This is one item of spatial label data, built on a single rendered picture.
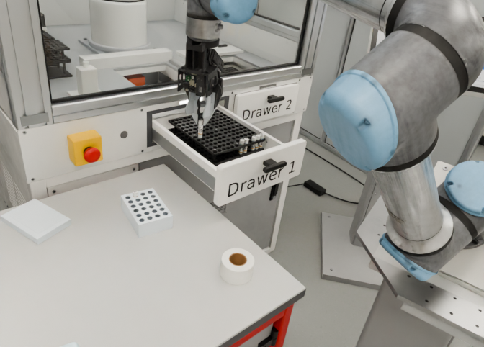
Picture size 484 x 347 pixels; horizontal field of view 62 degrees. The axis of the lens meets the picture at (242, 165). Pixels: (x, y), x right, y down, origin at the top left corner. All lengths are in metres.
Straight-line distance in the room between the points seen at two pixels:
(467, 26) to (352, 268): 1.67
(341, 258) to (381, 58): 1.69
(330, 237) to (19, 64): 1.71
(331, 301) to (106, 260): 1.25
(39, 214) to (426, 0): 0.88
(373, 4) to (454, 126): 2.00
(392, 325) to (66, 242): 0.84
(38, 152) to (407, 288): 0.91
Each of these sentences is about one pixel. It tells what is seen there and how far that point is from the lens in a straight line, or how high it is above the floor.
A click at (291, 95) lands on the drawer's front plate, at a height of 0.89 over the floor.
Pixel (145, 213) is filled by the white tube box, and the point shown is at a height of 0.79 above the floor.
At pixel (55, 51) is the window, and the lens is 1.03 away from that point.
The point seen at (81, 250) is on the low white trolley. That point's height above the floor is 0.76.
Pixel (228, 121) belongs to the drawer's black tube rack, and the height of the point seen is 0.90.
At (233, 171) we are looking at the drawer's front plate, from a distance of 0.94.
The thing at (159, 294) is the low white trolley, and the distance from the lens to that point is 0.85.
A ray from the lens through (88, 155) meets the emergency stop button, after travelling 1.04.
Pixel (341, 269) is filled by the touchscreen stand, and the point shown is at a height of 0.03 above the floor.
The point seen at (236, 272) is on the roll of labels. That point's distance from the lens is 0.85.
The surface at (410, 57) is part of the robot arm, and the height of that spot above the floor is 1.29.
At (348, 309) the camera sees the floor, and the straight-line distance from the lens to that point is 1.95.
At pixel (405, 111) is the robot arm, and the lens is 0.49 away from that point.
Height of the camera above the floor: 1.40
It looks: 31 degrees down
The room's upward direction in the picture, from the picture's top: 8 degrees clockwise
